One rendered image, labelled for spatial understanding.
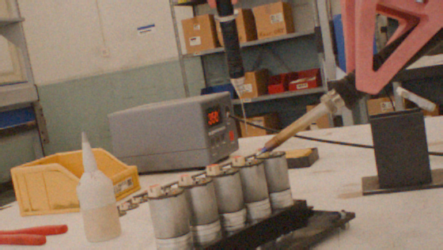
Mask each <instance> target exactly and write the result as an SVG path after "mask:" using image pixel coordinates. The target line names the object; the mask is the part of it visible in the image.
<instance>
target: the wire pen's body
mask: <svg viewBox="0 0 443 250"><path fill-rule="evenodd" d="M216 3H217V11H218V13H216V14H215V15H214V18H215V21H217V22H219V24H220V28H221V37H222V41H223V42H222V43H223V47H224V52H225V60H226V66H228V70H229V78H230V79H238V78H243V77H244V76H245V71H244V61H243V56H242V53H240V42H239V39H238V38H239V37H238V32H237V23H236V17H238V16H239V14H238V11H237V10H234V8H233V4H232V0H216Z"/></svg>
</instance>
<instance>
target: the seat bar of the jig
mask: <svg viewBox="0 0 443 250"><path fill-rule="evenodd" d="M307 212H308V206H307V200H306V199H293V205H292V206H288V207H284V209H280V210H272V211H271V213H272V215H270V216H268V217H266V218H261V219H257V220H248V226H247V227H246V228H244V229H239V230H236V231H232V232H221V234H222V239H221V240H219V241H216V242H214V243H209V244H200V245H194V250H233V249H235V248H237V247H239V246H241V245H243V244H246V243H248V242H249V241H252V240H254V239H256V238H258V237H259V236H261V235H263V234H265V233H267V232H268V231H270V230H273V229H275V228H277V227H279V226H280V225H283V224H286V223H287V222H288V221H290V220H292V219H294V218H296V217H299V216H301V215H303V214H305V213H307Z"/></svg>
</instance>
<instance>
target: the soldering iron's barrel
mask: <svg viewBox="0 0 443 250"><path fill-rule="evenodd" d="M320 102H321V103H320V104H319V105H317V107H316V108H314V109H313V110H311V111H310V112H308V113H307V114H305V115H304V116H302V117H301V118H300V119H297V121H296V122H294V123H293V124H291V125H290V126H288V127H287V128H286V129H284V130H282V131H281V132H279V133H278V134H276V136H274V137H273V138H272V139H270V140H268V141H267V142H265V143H264V145H265V147H266V148H267V151H268V152H272V151H274V150H275V149H276V148H277V147H279V146H280V145H281V144H283V143H284V142H286V141H288V140H289V139H291V138H292V137H293V136H294V135H295V134H296V133H298V132H300V131H302V130H303V129H305V128H306V127H307V126H308V125H310V124H311V123H314V122H315V120H317V119H319V118H320V117H321V116H322V115H324V114H325V113H328V112H329V113H330V114H331V115H333V114H335V113H336V112H337V110H339V109H341V108H343V106H344V105H345V103H344V101H343V99H342V97H340V96H339V94H338V93H337V92H336V91H335V90H334V89H333V90H331V91H330V92H329V93H328V94H326V95H323V96H322V97H321V98H320Z"/></svg>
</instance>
